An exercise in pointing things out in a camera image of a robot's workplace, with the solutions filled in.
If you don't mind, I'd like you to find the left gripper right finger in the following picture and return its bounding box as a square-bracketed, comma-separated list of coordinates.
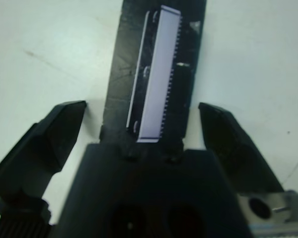
[198, 102, 286, 194]

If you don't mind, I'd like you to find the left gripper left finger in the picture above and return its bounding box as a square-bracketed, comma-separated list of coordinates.
[0, 100, 87, 207]

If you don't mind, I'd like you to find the black printed box lid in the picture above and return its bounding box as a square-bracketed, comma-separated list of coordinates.
[98, 0, 208, 150]

